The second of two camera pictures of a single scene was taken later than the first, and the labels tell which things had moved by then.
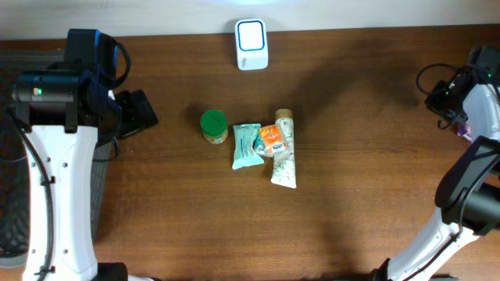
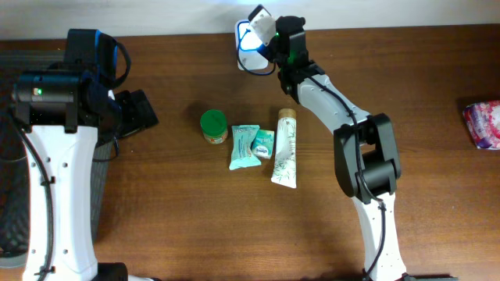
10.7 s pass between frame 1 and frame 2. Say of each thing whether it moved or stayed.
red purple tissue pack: moved
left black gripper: stayed
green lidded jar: stayed
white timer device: stayed
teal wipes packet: stayed
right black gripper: moved
